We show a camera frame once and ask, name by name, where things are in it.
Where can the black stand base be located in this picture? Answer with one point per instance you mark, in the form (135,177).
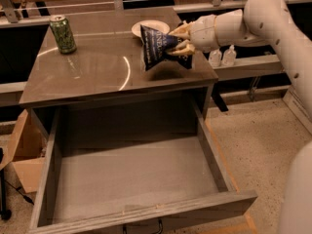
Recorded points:
(5,213)

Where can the clear sanitizer bottle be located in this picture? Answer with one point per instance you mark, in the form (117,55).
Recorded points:
(215,58)
(229,56)

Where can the grey metal railing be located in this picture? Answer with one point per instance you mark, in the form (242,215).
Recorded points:
(130,4)

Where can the green soda can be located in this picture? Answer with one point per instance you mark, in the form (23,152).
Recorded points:
(60,27)

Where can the cardboard box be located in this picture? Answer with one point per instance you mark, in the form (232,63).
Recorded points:
(25,152)

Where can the blue chip bag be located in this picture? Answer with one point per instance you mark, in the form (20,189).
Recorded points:
(155,44)

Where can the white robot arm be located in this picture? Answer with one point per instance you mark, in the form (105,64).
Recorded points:
(267,22)

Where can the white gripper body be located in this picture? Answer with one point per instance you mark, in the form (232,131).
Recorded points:
(203,33)

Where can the grey cabinet counter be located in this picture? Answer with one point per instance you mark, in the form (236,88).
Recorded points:
(109,63)

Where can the left clear sanitizer bottle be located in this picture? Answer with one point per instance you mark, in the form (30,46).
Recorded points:
(215,58)

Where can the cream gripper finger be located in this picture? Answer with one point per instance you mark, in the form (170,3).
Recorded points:
(182,31)
(185,48)

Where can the grey open drawer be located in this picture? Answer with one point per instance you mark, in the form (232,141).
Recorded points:
(138,168)

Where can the right clear sanitizer bottle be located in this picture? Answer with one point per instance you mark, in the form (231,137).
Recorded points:
(229,56)

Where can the white paper bowl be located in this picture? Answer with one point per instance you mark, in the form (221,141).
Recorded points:
(150,23)

